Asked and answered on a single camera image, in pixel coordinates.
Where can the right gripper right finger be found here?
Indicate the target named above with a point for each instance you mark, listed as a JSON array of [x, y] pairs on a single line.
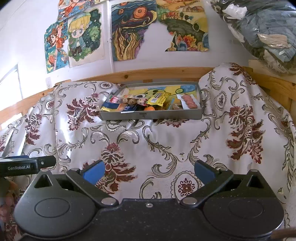
[[213, 180]]

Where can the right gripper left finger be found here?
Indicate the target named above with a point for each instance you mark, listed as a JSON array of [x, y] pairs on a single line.
[[85, 181]]

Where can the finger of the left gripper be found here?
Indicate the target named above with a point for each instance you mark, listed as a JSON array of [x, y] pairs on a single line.
[[46, 161]]

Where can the sausages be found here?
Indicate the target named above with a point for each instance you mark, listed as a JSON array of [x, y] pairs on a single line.
[[189, 101]]

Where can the orange fruit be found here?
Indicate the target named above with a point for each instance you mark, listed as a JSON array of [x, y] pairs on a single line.
[[149, 108]]

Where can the yellow noodle packet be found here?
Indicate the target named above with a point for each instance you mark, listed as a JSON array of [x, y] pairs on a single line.
[[158, 99]]

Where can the clear bag of buns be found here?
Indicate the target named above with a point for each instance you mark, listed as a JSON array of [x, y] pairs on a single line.
[[128, 99]]

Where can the floral white bedspread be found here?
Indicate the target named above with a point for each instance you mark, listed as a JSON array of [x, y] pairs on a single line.
[[242, 128]]

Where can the dark blue packet in tray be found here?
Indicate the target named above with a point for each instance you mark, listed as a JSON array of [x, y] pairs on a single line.
[[118, 107]]

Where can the grey shallow tray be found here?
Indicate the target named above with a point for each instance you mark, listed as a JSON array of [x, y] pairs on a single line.
[[172, 108]]

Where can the plastic bagged bedding bundle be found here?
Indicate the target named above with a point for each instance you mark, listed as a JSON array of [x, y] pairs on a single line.
[[266, 29]]

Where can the orange girl wall drawing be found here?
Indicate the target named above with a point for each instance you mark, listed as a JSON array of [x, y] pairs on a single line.
[[55, 37]]

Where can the anime character wall drawing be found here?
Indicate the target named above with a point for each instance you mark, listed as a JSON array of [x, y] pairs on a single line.
[[85, 37]]

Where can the landscape wall painting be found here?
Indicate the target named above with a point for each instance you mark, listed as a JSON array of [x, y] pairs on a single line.
[[186, 22]]

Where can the swirly night wall painting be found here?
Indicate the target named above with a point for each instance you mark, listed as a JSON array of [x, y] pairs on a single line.
[[129, 22]]

